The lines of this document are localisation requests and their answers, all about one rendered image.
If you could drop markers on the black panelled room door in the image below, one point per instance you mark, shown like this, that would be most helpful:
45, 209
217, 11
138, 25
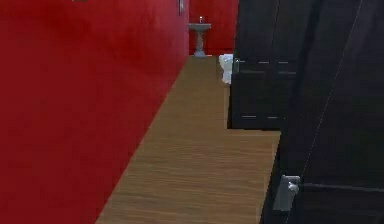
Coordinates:
263, 66

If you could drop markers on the grey pedestal sink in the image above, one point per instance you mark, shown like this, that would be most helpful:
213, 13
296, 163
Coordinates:
199, 31

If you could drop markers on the white toilet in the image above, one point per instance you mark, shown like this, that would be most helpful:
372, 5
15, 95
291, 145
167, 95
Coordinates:
226, 66

